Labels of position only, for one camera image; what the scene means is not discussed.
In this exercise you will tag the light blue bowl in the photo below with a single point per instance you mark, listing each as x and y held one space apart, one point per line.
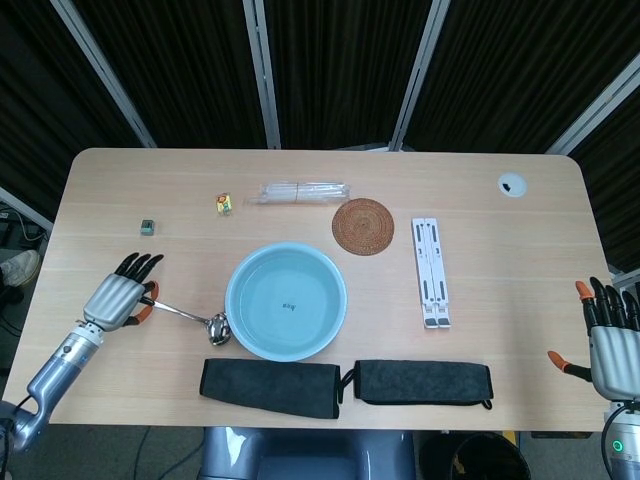
287 300

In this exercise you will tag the white folding laptop stand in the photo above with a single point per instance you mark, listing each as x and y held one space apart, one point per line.
431 305

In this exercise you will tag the silver metal ladle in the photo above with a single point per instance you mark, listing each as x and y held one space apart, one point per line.
220 332

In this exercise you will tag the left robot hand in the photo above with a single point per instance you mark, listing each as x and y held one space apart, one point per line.
112 300

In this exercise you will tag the round woven rattan coaster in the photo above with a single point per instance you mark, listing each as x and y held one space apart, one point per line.
363 226

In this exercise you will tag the clear plastic straw bundle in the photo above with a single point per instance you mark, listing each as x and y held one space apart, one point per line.
300 193

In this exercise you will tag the small yellow snack packet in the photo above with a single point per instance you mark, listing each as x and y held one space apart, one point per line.
224 204

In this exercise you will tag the small green grey cube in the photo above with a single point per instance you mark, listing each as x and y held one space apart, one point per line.
147 228

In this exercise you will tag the silver partition frame post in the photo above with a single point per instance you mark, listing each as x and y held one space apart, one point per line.
25 207
421 75
102 75
262 75
595 107

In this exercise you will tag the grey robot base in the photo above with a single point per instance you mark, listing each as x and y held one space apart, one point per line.
305 455

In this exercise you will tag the dark grey towel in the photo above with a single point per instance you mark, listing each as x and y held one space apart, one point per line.
270 387
422 382

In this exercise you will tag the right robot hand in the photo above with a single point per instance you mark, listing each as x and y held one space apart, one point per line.
612 350

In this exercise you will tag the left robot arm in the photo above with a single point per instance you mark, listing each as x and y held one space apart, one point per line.
55 365

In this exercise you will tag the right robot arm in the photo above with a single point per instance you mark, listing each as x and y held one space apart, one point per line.
622 450

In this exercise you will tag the white shoe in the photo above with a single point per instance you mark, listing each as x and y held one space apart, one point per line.
20 267

